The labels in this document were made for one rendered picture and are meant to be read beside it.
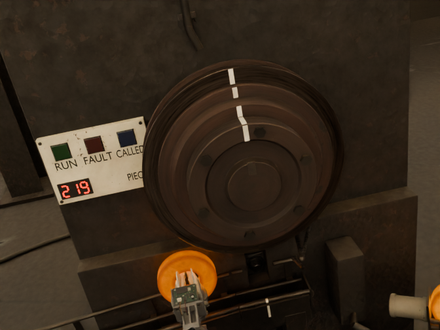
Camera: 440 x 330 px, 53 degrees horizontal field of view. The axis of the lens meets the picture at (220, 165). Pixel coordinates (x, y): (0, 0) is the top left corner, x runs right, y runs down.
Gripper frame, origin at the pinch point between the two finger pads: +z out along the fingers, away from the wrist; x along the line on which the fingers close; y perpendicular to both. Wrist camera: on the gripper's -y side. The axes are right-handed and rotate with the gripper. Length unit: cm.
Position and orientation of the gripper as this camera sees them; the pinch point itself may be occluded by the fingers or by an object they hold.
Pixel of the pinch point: (185, 272)
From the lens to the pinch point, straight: 118.6
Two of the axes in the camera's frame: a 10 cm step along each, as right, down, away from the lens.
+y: -1.2, -7.4, -6.6
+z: -1.8, -6.4, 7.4
